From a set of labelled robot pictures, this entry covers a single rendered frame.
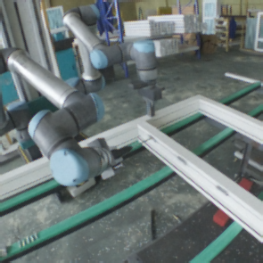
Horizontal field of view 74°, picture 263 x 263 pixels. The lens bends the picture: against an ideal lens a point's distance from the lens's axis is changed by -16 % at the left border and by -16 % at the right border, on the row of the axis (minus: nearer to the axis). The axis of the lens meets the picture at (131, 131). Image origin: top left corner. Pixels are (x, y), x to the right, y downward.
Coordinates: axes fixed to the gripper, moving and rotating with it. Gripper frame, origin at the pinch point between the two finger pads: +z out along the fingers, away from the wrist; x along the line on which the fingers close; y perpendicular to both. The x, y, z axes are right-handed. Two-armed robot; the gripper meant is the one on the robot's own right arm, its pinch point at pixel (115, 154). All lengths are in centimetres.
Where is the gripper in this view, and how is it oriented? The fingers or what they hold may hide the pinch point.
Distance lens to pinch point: 78.2
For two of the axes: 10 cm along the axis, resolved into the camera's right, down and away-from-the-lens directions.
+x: -4.4, -8.9, 1.3
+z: 2.8, 0.0, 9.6
